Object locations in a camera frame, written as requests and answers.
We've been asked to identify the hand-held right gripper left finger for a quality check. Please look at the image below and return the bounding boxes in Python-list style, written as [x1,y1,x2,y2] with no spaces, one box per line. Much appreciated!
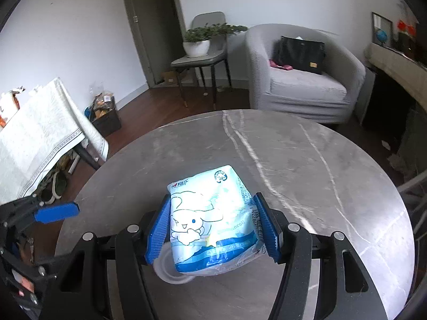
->
[42,194,172,320]

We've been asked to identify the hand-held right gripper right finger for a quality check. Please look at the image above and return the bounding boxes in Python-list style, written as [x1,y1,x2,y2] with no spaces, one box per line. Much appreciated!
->
[254,193,389,320]

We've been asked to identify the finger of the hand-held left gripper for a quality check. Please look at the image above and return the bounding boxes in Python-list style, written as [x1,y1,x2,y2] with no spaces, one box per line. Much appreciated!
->
[0,194,81,238]

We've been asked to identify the blue white tissue pack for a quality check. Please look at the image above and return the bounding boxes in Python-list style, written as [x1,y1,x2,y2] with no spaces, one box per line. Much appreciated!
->
[167,164,267,278]

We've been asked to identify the green white shoe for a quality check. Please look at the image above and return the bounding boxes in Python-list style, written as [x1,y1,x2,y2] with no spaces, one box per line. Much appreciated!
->
[37,180,56,205]
[50,171,69,201]

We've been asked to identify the white tape roll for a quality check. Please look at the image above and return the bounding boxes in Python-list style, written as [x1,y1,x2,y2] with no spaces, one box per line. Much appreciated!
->
[153,251,197,285]

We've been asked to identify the black-legged dining table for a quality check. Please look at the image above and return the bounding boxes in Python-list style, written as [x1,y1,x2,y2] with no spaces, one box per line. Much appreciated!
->
[77,145,101,171]

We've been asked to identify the white tablecloth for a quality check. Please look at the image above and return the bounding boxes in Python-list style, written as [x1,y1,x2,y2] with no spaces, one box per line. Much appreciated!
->
[0,77,109,204]

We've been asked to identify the black storage crate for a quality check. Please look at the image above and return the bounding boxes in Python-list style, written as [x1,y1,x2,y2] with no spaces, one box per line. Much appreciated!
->
[85,105,122,137]

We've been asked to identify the pile of snack packets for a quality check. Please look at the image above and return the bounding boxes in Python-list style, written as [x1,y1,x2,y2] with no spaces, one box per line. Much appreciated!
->
[88,91,117,119]

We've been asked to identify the grey armchair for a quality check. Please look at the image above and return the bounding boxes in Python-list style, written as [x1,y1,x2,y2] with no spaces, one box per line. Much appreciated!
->
[245,23,366,125]

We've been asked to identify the small cardboard box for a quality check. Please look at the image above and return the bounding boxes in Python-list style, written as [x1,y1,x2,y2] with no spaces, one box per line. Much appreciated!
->
[160,70,179,85]

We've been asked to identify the pink cloth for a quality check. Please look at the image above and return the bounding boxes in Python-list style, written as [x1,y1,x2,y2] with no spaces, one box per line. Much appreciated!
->
[268,59,295,71]

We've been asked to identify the dark cabinet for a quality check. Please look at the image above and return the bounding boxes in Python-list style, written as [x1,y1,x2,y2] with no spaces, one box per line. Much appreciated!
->
[355,65,427,177]

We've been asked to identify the grey dining chair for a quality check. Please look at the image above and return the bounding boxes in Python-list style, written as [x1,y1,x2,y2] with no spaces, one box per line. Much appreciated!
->
[171,11,233,108]

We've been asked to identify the black handbag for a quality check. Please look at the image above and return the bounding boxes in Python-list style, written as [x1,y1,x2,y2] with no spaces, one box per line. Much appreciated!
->
[274,35,327,75]

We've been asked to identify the potted plant in white pot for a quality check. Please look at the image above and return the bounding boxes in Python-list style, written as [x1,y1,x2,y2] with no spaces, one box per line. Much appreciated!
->
[182,23,249,58]

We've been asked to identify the grey-green door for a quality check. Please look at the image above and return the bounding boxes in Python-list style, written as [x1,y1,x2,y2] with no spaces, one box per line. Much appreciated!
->
[119,0,182,89]

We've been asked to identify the beige runner cloth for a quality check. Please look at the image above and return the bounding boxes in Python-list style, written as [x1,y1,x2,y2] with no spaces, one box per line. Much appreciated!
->
[363,43,427,107]

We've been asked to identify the framed picture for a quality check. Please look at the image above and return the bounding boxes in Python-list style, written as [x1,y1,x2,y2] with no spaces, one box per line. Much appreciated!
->
[372,11,393,45]

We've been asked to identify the red shelf decoration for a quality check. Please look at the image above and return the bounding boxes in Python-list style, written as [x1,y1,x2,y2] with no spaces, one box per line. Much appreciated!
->
[396,20,419,35]

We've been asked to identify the grey metal chair frame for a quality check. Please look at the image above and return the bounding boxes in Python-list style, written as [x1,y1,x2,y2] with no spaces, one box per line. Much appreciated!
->
[395,173,427,237]

